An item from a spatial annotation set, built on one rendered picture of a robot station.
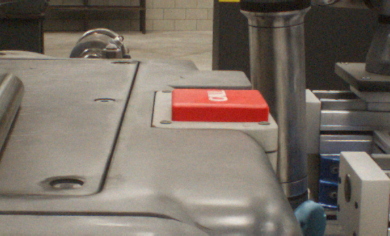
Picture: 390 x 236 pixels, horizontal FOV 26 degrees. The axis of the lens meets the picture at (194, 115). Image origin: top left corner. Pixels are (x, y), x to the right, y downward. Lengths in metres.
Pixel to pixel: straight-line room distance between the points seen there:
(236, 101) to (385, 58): 0.95
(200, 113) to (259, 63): 0.62
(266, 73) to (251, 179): 0.74
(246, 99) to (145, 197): 0.19
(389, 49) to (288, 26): 0.38
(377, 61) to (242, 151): 1.02
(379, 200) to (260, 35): 0.30
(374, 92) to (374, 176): 0.50
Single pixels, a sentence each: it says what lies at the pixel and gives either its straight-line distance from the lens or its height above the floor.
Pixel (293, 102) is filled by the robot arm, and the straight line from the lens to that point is 1.14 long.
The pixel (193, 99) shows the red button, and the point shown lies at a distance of 0.53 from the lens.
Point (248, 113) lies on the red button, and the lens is 0.52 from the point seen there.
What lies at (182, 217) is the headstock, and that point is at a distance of 0.35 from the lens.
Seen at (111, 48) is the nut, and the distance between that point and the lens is 1.62.
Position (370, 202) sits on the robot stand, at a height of 1.09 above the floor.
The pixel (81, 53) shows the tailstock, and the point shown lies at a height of 1.11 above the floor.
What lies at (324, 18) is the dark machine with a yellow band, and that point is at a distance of 5.76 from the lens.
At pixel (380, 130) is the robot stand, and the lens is 1.45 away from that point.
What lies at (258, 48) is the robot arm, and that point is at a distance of 1.13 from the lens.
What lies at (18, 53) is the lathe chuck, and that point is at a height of 1.24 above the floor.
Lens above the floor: 1.36
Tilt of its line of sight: 11 degrees down
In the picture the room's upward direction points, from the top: 1 degrees clockwise
